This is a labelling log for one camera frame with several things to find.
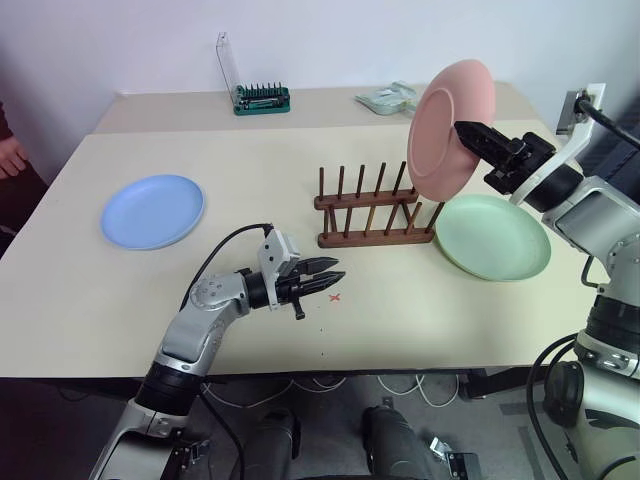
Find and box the pink plate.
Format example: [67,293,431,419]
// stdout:
[407,58,497,203]

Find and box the bystander's dark clothing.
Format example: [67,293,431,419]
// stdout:
[0,99,51,261]

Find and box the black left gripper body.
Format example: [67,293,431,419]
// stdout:
[274,258,310,322]

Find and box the clear plastic bag packet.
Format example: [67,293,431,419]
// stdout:
[354,80,427,118]

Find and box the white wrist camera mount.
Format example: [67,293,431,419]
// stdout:
[256,232,304,307]
[509,82,608,204]

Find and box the white floor cable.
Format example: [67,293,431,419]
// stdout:
[201,375,347,417]
[376,373,462,409]

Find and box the blue plate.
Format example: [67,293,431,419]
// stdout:
[100,173,207,252]

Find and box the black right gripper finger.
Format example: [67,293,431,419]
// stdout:
[453,120,517,170]

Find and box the green screwdriver bit set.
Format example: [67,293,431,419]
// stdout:
[232,83,293,117]

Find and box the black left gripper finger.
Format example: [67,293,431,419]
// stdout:
[300,255,342,276]
[300,270,348,298]

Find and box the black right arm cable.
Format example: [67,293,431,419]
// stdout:
[573,94,640,151]

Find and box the clear plastic case lid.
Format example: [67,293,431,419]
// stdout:
[215,30,241,99]

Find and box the dark rounded leg shape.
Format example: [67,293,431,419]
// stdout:
[248,407,302,480]
[361,405,437,480]

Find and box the wooden dish rack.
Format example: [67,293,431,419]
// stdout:
[313,160,442,250]

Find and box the black metal latch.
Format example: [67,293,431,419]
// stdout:
[428,436,482,480]
[171,438,212,465]

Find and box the green plate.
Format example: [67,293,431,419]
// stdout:
[433,194,552,283]

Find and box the black table frame beam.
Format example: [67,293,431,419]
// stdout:
[463,367,540,400]

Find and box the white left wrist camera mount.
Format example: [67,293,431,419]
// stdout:
[256,232,304,307]

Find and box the thick black looped cable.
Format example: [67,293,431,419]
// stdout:
[526,333,582,480]

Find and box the bystander's bare hand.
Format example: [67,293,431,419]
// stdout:
[0,136,28,179]

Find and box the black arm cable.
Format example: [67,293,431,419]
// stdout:
[180,222,276,307]
[573,94,640,151]

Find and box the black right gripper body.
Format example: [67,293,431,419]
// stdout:
[483,131,558,196]

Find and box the thin black cable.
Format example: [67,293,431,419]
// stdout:
[198,382,247,480]

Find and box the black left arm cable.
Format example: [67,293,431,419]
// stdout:
[180,222,276,307]

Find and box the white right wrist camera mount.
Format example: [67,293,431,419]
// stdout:
[509,82,608,204]

